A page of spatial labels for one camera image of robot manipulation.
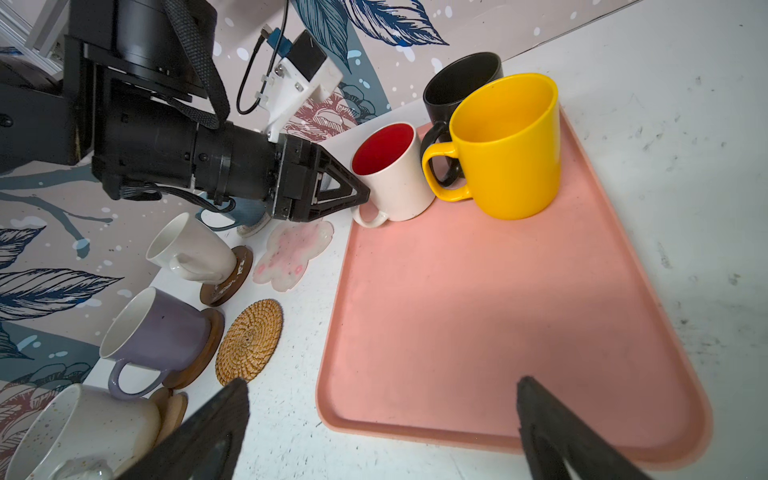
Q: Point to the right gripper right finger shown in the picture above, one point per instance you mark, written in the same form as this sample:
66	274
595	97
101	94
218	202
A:
556	441

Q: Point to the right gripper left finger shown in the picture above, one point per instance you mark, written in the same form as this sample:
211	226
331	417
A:
206	446

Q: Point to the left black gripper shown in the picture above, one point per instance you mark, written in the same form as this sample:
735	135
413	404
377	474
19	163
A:
293	178

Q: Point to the white mug red inside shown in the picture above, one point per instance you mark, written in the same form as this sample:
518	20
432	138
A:
390	165

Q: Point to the light blue mug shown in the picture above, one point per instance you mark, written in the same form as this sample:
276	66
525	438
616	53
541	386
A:
247	218

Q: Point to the pink flower resin coaster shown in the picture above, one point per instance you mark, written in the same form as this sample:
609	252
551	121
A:
290	248

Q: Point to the rattan woven round coaster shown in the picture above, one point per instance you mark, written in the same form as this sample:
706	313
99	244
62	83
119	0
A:
250	342

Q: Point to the small white cup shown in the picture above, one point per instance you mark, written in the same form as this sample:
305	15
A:
157	331

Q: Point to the dark brown scratched round coaster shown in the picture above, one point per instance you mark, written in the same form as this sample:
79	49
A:
217	295

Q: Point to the pink rectangular tray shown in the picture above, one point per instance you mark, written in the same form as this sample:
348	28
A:
436	319

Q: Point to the yellow mug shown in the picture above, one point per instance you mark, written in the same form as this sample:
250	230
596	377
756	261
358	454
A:
506	137

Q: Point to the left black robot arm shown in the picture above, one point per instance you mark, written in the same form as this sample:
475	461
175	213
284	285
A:
141	97

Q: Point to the black mug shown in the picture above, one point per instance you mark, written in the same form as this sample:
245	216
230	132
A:
451	85

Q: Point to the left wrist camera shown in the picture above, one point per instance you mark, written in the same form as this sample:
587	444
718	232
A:
304	72

